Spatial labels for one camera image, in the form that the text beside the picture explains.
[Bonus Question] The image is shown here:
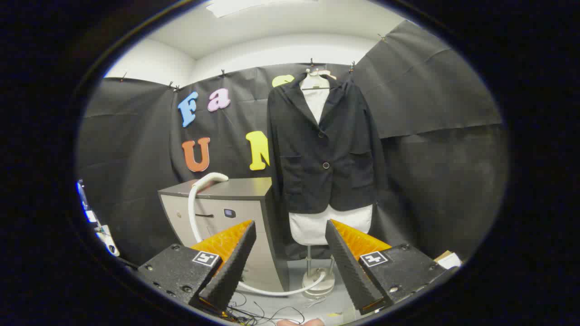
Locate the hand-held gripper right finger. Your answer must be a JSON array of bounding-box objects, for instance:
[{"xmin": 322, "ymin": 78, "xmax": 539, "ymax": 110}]
[{"xmin": 325, "ymin": 219, "xmax": 459, "ymax": 316}]

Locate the wooden clothes hanger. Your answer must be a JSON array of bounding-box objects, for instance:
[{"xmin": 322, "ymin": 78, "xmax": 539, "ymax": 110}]
[{"xmin": 306, "ymin": 68, "xmax": 338, "ymax": 81}]

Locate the grey cabinet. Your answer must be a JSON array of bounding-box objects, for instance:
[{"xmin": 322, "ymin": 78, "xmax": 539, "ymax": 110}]
[{"xmin": 158, "ymin": 177, "xmax": 290, "ymax": 292}]

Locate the white mannequin torso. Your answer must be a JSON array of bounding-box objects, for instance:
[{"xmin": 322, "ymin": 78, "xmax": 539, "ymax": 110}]
[{"xmin": 289, "ymin": 69, "xmax": 373, "ymax": 246}]

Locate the white garment steamer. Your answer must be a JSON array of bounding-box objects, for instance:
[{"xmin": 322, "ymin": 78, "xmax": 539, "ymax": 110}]
[{"xmin": 188, "ymin": 172, "xmax": 327, "ymax": 297}]

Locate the ceiling light panel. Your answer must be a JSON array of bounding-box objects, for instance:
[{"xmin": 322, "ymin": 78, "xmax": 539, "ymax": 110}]
[{"xmin": 206, "ymin": 0, "xmax": 319, "ymax": 18}]

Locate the black cable bundle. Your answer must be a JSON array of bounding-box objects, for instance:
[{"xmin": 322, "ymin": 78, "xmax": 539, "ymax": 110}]
[{"xmin": 225, "ymin": 291, "xmax": 309, "ymax": 326}]

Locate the black jacket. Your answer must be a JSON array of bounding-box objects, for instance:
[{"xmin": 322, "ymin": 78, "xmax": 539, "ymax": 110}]
[{"xmin": 266, "ymin": 73, "xmax": 387, "ymax": 214}]

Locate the mannequin stand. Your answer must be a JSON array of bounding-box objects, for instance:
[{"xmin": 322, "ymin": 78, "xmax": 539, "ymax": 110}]
[{"xmin": 301, "ymin": 245, "xmax": 336, "ymax": 299}]

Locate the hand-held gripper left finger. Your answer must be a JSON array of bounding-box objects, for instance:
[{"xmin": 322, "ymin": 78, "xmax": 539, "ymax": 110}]
[{"xmin": 137, "ymin": 220, "xmax": 257, "ymax": 314}]

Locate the black backdrop cloth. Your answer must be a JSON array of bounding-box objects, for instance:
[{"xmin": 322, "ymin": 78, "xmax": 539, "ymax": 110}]
[{"xmin": 76, "ymin": 19, "xmax": 509, "ymax": 265}]

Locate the cardboard box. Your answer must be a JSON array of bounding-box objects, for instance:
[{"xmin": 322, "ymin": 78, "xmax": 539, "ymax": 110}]
[{"xmin": 434, "ymin": 250, "xmax": 462, "ymax": 270}]

